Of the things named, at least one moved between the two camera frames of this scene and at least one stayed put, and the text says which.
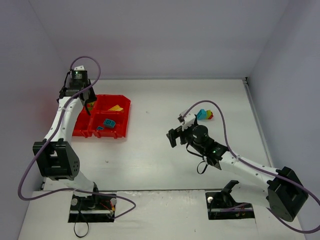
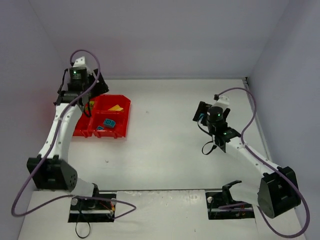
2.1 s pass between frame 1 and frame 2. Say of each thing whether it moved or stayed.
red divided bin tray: stayed
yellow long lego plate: stayed
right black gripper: moved
